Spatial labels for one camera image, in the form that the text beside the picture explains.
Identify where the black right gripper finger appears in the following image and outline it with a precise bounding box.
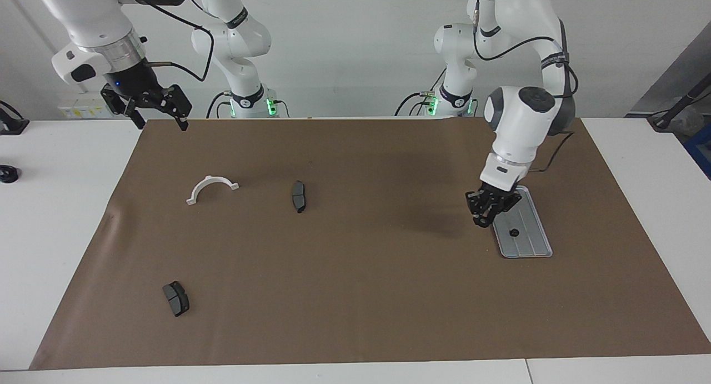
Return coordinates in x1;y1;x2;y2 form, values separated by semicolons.
167;85;193;132
102;87;146;131

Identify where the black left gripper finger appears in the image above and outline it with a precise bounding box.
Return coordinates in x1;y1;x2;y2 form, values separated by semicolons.
489;198;523;227
465;191;489;229

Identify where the silver metal tray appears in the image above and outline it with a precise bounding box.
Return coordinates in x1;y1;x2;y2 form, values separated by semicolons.
489;186;553;259

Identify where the black table clamp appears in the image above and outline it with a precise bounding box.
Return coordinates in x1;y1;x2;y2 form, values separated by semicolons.
0;101;29;136

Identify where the brown paper table mat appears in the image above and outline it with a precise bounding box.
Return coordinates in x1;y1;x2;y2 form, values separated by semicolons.
29;117;711;371

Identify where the short dark grey brake pad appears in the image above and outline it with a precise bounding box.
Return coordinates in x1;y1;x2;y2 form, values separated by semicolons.
162;281;191;318

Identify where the black stand leg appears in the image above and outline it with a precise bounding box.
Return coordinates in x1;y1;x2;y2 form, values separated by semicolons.
647;73;711;132

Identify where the blue crate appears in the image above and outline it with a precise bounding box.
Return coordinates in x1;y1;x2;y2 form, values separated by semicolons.
684;123;711;179

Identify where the black right base cable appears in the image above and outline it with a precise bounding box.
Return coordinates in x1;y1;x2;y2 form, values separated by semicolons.
206;91;231;119

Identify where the black base cable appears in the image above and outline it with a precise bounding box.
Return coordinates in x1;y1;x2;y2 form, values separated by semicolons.
206;91;231;119
394;91;439;117

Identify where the white wall socket box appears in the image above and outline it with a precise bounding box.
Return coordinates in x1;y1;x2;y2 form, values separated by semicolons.
57;91;114;119

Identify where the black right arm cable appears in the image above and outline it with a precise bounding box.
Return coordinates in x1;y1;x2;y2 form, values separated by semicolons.
125;0;215;83

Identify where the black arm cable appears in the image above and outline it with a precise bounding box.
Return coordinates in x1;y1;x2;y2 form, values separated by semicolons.
125;0;215;83
472;0;579;173

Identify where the white curved plastic bracket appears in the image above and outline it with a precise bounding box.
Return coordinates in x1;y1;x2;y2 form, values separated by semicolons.
186;175;240;206

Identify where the black left base cable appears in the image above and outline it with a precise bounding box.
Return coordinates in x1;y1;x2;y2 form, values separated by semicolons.
394;91;439;117

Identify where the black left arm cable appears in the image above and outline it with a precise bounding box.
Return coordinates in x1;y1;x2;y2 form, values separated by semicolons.
472;0;579;173

